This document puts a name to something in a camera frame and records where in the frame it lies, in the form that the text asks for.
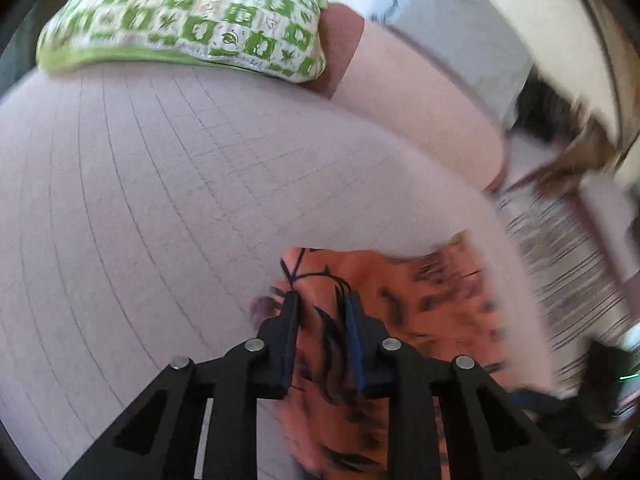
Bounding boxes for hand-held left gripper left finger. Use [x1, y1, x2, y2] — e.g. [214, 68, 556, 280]
[62, 291, 301, 480]

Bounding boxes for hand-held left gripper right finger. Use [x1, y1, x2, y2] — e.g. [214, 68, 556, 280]
[345, 292, 578, 480]

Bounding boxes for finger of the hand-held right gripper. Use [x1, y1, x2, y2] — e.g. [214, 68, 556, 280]
[509, 389, 557, 413]

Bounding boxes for orange floral cloth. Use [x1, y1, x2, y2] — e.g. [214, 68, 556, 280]
[255, 232, 512, 480]

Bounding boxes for striped blanket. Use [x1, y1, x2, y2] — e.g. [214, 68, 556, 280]
[492, 190, 637, 367]

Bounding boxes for brown crumpled cloth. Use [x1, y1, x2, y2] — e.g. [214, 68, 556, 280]
[536, 110, 627, 199]

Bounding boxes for pink bolster cushion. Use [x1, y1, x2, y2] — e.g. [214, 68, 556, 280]
[315, 2, 512, 194]

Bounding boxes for dark fuzzy cloth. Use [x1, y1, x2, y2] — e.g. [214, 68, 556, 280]
[514, 67, 587, 147]

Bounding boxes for grey blue pillow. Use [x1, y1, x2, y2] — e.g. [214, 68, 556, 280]
[370, 0, 534, 131]

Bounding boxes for green checkered pillow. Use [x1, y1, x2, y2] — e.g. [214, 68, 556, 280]
[36, 0, 328, 84]

